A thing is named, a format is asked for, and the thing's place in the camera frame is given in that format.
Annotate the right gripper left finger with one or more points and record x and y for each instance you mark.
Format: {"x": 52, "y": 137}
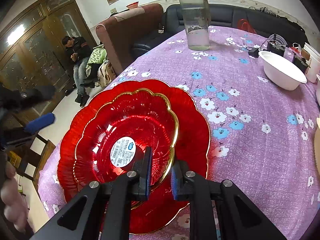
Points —
{"x": 102, "y": 211}

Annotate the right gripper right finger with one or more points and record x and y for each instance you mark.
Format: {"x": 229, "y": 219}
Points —
{"x": 219, "y": 210}

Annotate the small red gold-rimmed plate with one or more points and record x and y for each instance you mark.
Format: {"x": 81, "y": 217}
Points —
{"x": 119, "y": 134}

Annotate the large red gold-rimmed plate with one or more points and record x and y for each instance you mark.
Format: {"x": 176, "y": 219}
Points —
{"x": 192, "y": 146}

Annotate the white bowl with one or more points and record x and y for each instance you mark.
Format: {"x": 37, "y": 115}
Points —
{"x": 281, "y": 71}

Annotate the operator left hand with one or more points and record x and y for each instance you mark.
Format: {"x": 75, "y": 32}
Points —
{"x": 15, "y": 209}

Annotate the wooden chair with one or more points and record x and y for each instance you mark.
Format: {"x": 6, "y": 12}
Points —
{"x": 28, "y": 163}

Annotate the wooden glass door cabinet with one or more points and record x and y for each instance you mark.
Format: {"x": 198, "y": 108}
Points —
{"x": 32, "y": 53}

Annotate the purple floral tablecloth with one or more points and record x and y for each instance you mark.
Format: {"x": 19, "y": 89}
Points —
{"x": 262, "y": 136}

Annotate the seated man in black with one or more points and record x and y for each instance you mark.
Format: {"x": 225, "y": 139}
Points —
{"x": 78, "y": 51}

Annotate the green patterned blanket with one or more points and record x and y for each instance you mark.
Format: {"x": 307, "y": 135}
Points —
{"x": 98, "y": 56}

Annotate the brown armchair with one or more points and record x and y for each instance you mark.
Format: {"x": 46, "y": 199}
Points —
{"x": 119, "y": 32}

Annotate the white plastic cup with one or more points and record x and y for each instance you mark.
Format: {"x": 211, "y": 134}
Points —
{"x": 314, "y": 63}

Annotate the black charger adapter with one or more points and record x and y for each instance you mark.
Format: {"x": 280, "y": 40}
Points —
{"x": 254, "y": 53}

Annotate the dark jar with cork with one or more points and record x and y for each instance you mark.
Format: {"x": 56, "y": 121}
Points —
{"x": 301, "y": 60}

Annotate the red basin on armchair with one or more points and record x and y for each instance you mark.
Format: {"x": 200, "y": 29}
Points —
{"x": 132, "y": 5}

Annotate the black small device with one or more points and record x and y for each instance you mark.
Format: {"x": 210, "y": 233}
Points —
{"x": 276, "y": 44}

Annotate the red plastic bag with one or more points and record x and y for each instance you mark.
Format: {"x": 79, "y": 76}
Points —
{"x": 244, "y": 25}

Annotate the black leather sofa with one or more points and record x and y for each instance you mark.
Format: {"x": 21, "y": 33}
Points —
{"x": 263, "y": 23}

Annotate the clear bottle green lid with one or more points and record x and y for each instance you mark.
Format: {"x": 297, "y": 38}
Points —
{"x": 196, "y": 18}

